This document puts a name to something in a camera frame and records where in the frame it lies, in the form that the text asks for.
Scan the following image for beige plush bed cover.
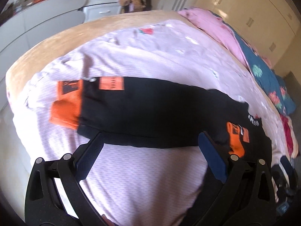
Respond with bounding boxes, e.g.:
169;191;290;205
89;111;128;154
5;9;292;128

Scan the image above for cream glossy wardrobe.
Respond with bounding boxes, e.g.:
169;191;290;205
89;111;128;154
195;0;301;60

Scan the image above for red floral cloth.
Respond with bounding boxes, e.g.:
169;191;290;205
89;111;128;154
279;115;301;159

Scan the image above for teal and pink floral quilt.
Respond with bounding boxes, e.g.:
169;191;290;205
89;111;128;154
177;8;297;116

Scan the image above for black pants with orange cuffs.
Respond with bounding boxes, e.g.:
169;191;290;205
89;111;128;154
48;76;261;159

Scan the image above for white drawer cabinet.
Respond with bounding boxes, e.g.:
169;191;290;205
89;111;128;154
81;0;125;22

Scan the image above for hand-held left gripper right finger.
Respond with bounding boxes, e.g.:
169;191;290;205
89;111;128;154
198;131;276;226

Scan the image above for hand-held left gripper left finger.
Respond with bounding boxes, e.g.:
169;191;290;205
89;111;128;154
25;132;111;226

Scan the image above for pale pink printed bed sheet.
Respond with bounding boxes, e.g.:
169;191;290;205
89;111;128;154
7;16;284;226

